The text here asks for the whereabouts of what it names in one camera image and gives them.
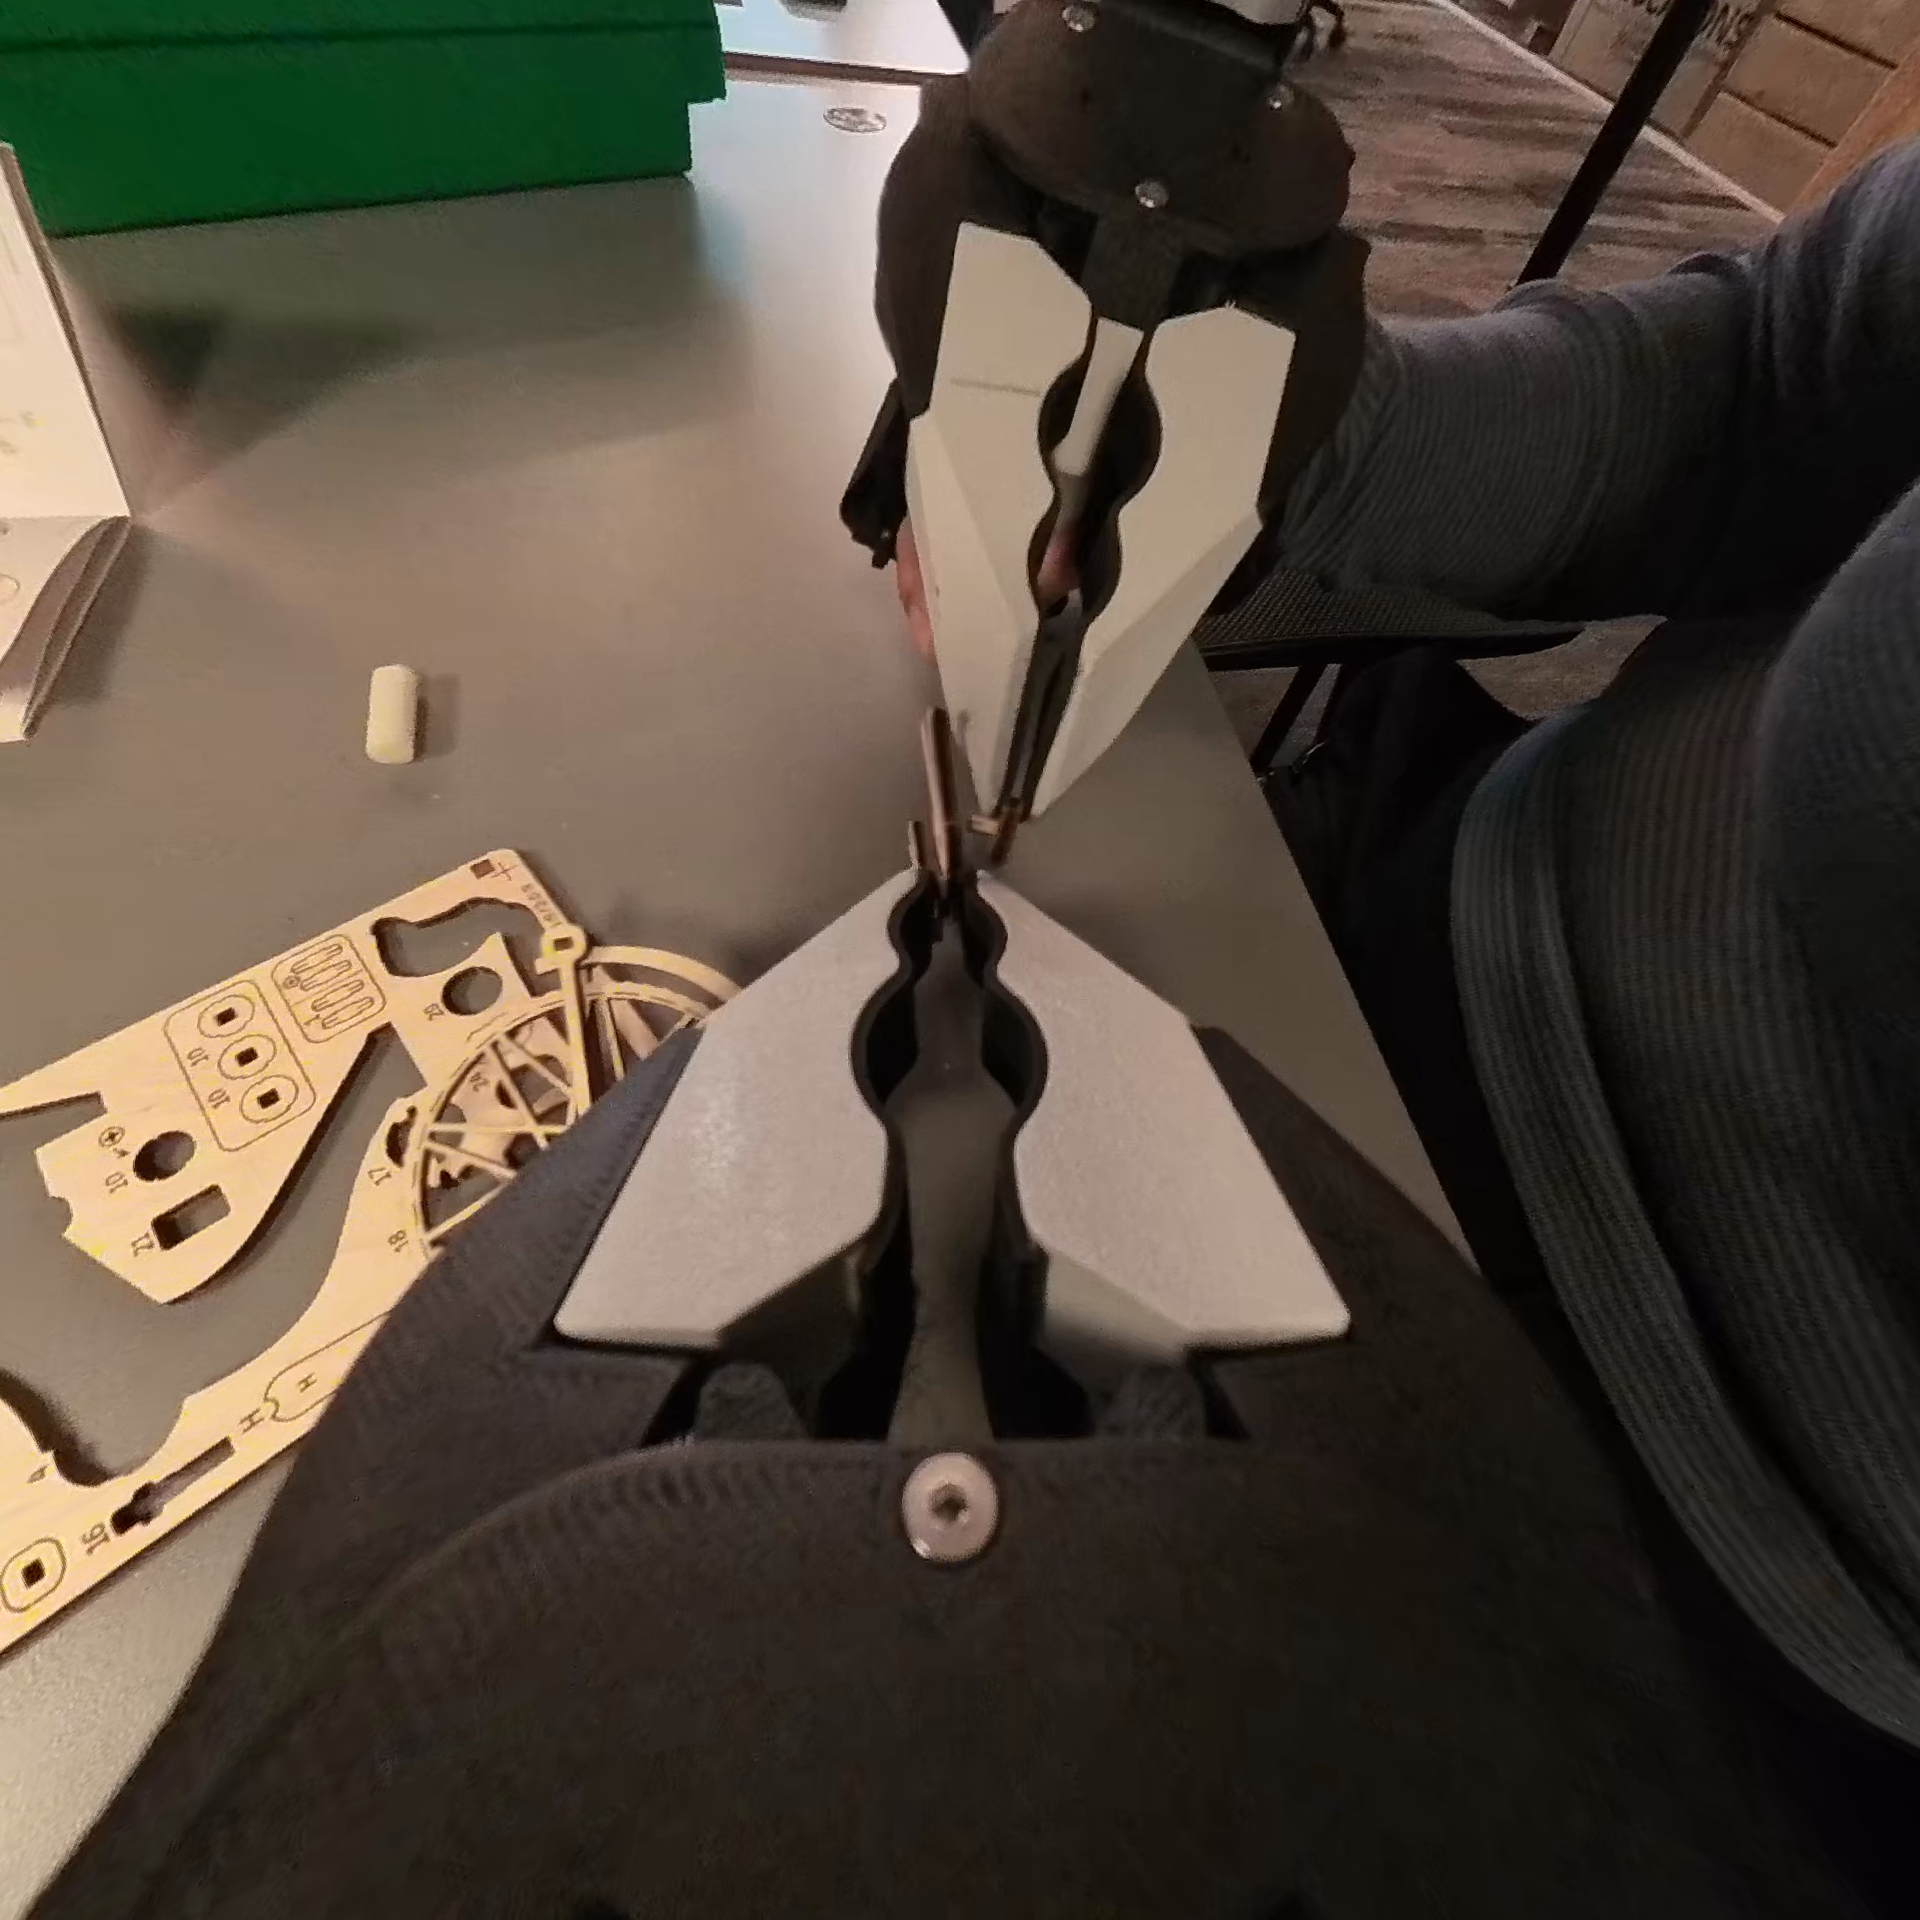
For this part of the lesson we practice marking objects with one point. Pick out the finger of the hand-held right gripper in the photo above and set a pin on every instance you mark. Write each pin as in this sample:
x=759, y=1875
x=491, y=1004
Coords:
x=1207, y=452
x=984, y=452

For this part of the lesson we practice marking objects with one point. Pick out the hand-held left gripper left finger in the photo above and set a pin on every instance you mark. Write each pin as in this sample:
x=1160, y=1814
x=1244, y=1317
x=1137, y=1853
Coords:
x=734, y=1172

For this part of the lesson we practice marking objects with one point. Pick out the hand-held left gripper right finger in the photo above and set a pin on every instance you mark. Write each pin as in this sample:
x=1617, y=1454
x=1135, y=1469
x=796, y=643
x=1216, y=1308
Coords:
x=1172, y=1185

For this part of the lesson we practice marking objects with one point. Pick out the small slim wooden model part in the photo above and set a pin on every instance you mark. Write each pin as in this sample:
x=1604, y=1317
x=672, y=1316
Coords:
x=939, y=788

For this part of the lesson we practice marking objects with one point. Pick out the person's right forearm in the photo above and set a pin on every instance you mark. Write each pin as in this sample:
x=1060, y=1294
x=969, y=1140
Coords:
x=1575, y=421

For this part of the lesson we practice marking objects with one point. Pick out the person's right hand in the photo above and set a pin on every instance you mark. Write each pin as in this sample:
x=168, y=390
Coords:
x=913, y=586

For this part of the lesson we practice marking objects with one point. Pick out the wooden spoked wheel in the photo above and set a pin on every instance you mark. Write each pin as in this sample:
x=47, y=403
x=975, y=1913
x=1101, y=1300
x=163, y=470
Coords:
x=599, y=1036

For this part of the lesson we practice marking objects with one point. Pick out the black office chair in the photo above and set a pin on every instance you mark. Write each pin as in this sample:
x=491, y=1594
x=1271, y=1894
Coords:
x=1381, y=622

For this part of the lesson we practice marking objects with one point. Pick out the small oval table sticker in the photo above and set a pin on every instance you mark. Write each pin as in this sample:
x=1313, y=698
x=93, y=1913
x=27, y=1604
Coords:
x=856, y=119

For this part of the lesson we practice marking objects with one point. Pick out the black stand leg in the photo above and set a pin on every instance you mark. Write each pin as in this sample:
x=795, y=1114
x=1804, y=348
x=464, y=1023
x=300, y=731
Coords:
x=1612, y=142

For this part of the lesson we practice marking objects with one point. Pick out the wooden part sheet with holes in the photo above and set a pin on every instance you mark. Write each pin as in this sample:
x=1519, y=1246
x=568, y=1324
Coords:
x=224, y=1141

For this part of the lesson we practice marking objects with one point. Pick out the white wax stick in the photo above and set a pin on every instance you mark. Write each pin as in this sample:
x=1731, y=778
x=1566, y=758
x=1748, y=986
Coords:
x=393, y=714

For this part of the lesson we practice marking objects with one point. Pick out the person's ribbed sweater torso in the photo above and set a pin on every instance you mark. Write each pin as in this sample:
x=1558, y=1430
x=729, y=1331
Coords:
x=1724, y=1050

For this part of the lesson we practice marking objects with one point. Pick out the stacked cardboard boxes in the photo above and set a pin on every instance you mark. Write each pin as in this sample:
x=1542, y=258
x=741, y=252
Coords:
x=1769, y=90

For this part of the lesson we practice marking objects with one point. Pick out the green box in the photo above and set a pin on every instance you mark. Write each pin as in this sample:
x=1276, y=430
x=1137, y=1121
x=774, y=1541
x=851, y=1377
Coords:
x=347, y=114

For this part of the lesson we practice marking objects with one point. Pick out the folded paper booklet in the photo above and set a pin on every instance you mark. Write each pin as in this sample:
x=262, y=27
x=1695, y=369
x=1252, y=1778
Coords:
x=54, y=622

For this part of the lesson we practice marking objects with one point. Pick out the white paper sheet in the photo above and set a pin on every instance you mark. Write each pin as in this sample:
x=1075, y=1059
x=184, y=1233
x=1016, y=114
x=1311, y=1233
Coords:
x=44, y=375

